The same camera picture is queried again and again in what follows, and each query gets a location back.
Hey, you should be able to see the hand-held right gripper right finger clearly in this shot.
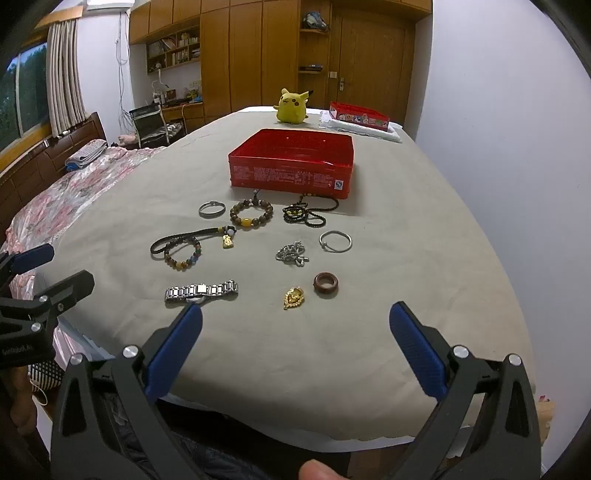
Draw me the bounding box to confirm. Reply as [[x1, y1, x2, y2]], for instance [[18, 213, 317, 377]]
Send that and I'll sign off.
[[389, 301, 542, 480]]

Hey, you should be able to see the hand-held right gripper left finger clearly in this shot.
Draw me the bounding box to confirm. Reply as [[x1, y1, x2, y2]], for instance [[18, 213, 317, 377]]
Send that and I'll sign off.
[[50, 302, 204, 480]]

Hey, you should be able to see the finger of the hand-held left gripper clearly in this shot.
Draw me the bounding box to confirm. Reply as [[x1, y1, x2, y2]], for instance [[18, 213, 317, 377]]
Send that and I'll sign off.
[[0, 243, 56, 296], [0, 271, 95, 335]]

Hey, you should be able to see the silver metal watch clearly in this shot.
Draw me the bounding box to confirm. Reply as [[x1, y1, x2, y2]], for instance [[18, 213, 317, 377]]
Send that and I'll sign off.
[[165, 279, 239, 305]]

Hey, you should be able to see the black cord with gold charm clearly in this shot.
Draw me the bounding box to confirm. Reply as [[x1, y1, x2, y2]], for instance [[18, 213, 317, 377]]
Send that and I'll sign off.
[[150, 224, 237, 257]]

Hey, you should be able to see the silver chain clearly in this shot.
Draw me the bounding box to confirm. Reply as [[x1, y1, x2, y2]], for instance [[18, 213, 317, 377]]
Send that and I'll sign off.
[[276, 240, 310, 267]]

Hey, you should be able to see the red plastic box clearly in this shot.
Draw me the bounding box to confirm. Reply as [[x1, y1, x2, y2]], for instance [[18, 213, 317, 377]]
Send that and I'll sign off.
[[228, 128, 355, 200]]

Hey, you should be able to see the person's left hand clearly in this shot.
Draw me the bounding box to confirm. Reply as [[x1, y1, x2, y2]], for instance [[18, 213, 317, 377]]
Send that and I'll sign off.
[[0, 369, 38, 460]]

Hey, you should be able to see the person's right hand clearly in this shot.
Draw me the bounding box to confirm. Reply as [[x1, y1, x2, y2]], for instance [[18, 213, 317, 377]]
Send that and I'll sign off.
[[298, 460, 345, 480]]

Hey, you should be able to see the striped bag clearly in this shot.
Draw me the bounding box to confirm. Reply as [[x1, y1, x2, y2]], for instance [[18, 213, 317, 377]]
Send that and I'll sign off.
[[28, 360, 63, 391]]

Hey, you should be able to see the wooden bed headboard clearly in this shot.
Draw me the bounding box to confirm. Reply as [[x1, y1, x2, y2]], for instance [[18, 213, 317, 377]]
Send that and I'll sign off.
[[0, 112, 108, 232]]

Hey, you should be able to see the pink floral blanket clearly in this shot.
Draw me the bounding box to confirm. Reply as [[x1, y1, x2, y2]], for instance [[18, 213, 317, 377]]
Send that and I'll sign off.
[[0, 145, 167, 301]]

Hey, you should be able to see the folded striped towel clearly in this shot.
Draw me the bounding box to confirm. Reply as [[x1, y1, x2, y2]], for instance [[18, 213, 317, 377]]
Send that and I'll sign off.
[[65, 138, 108, 171]]

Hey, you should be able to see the gold pendant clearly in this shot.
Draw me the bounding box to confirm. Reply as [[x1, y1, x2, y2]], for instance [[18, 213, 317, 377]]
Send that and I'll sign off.
[[281, 286, 306, 311]]

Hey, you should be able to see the thin silver bangle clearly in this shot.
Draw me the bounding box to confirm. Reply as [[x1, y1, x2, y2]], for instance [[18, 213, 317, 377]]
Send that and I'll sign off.
[[320, 229, 353, 254]]

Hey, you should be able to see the window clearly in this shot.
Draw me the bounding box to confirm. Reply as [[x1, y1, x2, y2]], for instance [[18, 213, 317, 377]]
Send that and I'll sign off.
[[0, 44, 58, 153]]

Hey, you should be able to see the black office chair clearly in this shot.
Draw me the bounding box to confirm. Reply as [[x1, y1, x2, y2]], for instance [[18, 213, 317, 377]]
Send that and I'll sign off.
[[128, 104, 188, 148]]

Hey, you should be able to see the beige curtain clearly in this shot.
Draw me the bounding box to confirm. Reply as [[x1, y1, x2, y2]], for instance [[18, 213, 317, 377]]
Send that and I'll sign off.
[[46, 18, 89, 138]]

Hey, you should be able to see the wooden desk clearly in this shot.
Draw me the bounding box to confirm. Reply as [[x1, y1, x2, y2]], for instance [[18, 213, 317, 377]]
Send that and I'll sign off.
[[161, 99, 206, 132]]

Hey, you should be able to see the white folded cloth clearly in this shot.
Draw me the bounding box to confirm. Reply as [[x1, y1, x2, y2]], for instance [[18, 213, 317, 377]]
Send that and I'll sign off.
[[318, 110, 403, 144]]

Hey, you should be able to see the red printed tin box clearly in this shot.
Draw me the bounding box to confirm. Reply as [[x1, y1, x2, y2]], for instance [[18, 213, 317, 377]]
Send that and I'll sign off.
[[329, 102, 391, 134]]

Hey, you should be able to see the wooden bookshelf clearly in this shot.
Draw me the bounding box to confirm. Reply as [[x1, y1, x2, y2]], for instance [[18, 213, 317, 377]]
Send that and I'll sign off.
[[146, 25, 202, 75]]

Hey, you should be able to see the yellow plush toy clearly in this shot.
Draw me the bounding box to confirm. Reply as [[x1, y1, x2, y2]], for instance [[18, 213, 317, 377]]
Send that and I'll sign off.
[[276, 87, 315, 124]]

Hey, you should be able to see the wooden wardrobe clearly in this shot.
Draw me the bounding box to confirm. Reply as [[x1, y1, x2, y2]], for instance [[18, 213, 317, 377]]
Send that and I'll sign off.
[[129, 0, 333, 123]]

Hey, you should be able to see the wooden door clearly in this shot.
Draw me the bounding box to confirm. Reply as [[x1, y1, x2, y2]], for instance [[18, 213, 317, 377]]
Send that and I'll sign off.
[[330, 9, 416, 130]]

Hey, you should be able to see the brown wooden ring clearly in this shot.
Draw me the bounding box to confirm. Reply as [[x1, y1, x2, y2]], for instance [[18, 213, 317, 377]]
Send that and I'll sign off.
[[313, 272, 341, 297]]

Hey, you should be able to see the brown bead bracelet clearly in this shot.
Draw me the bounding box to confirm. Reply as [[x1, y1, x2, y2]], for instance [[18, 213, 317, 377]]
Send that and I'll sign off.
[[229, 188, 274, 230]]

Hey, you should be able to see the black bead necklace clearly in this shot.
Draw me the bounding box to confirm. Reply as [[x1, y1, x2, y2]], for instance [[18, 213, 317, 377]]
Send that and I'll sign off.
[[283, 194, 340, 228]]

